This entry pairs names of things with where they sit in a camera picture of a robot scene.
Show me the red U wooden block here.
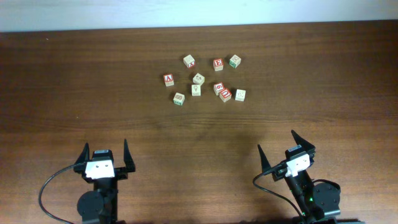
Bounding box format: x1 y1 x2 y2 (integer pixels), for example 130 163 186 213
219 88 232 103

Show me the red A wooden block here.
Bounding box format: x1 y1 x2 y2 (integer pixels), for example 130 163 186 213
164 73 174 86

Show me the green sided wooden block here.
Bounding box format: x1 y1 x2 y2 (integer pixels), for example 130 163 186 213
229 55 242 68

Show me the left black cable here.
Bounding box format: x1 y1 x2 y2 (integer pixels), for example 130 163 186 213
38 164 82 224

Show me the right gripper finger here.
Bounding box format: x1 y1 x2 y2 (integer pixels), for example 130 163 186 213
257 144 271 173
291 129 315 152

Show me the wooden block top left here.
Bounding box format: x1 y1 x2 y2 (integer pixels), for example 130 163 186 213
183 55 196 68

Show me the ice cream wooden block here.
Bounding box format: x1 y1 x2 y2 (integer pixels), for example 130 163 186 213
192 84 201 96

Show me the plain picture wooden block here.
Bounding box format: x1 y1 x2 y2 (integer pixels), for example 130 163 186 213
193 73 205 85

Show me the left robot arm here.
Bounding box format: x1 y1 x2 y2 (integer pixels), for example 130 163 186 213
73 140 136 224

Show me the right black cable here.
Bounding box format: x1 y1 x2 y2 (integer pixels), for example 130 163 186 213
252 164 307 222

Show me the green bottom wooden block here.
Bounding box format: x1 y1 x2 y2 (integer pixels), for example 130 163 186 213
173 93 185 106

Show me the black cable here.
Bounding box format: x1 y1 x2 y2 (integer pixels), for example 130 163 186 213
252 164 307 222
38 164 82 224

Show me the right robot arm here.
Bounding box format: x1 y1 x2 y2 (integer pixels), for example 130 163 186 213
252 130 341 223

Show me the red 9 wooden block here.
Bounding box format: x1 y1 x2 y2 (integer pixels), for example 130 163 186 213
213 82 224 96

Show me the red E wooden block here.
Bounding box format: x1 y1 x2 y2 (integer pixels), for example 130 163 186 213
213 58 224 72

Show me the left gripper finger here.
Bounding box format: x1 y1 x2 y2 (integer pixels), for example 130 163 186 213
75 142 90 165
123 139 136 170

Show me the Z wooden block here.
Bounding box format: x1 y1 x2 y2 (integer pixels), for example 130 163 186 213
235 89 246 101

